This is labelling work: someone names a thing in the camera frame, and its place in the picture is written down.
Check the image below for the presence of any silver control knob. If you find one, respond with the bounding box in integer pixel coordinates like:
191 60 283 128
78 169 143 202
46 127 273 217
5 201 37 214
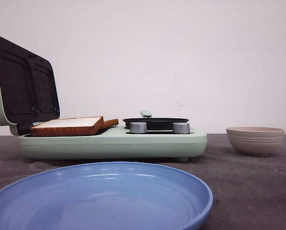
129 122 148 134
172 123 191 134

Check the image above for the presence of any blue plastic plate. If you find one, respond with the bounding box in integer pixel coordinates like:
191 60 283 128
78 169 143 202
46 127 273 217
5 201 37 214
0 162 213 230

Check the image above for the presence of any beige ribbed ceramic bowl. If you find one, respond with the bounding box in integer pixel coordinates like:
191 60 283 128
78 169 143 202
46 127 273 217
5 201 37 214
226 126 285 157

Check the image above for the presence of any right silver control knob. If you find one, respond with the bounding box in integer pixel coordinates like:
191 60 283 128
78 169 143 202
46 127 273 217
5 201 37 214
172 123 191 134

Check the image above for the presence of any black frying pan green handle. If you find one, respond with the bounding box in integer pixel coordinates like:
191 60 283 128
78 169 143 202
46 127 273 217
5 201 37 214
123 110 189 131

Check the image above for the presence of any mint green breakfast maker base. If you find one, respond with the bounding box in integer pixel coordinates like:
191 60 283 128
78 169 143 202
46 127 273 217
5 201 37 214
19 126 207 161

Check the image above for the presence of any left silver control knob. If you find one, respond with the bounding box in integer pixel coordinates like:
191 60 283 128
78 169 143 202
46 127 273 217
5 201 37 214
129 122 148 134

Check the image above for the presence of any mint green sandwich maker lid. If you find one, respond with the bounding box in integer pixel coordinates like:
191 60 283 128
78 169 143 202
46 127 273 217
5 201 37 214
0 36 60 136

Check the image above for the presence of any white bread slice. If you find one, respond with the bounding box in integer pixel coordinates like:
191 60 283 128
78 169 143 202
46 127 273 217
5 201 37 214
95 119 119 132
30 116 104 138

